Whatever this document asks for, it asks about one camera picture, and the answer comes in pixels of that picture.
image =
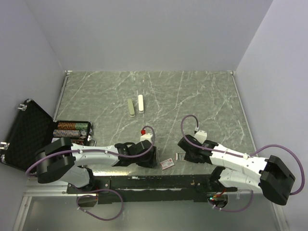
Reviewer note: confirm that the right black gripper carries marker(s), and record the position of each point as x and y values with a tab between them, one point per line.
188	158

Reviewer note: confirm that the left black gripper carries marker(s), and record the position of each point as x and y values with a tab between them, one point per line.
150	162

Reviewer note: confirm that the staple box tray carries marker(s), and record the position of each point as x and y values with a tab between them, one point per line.
179	157

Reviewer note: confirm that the red white staple box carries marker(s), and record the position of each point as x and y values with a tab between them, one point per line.
167	164

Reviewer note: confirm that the olive green stapler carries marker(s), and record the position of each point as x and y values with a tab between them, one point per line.
131	108

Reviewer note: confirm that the white stapler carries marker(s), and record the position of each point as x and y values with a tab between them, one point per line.
140	104

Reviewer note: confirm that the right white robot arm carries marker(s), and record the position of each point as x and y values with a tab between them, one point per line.
269	176

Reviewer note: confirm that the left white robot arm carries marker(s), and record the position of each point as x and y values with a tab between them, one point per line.
65	161

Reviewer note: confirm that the black poker chip case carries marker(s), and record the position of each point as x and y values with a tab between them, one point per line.
33	129

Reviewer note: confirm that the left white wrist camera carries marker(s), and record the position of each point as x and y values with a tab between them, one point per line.
146	136

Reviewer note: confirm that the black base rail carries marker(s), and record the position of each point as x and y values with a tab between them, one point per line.
157	188

